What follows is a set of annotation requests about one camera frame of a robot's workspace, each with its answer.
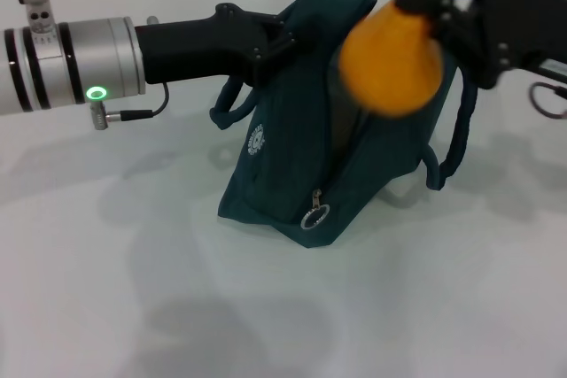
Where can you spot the orange pear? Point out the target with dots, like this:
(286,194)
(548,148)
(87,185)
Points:
(390,64)

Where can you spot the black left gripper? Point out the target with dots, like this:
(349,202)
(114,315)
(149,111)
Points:
(190,48)

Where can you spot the dark teal zip lunch bag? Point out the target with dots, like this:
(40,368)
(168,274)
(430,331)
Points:
(288,165)

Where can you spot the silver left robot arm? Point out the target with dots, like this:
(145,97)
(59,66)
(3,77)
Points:
(66,64)

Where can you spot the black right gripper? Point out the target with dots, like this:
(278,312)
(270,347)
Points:
(518,28)

